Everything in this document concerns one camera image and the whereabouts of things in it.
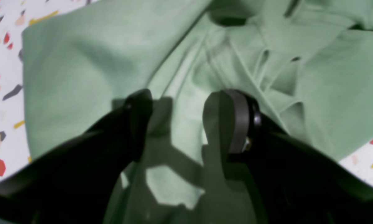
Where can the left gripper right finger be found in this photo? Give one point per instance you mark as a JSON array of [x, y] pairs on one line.
[[288, 181]]

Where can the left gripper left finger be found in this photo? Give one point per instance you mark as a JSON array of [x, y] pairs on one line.
[[72, 183]]

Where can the light green T-shirt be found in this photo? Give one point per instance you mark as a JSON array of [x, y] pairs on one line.
[[308, 62]]

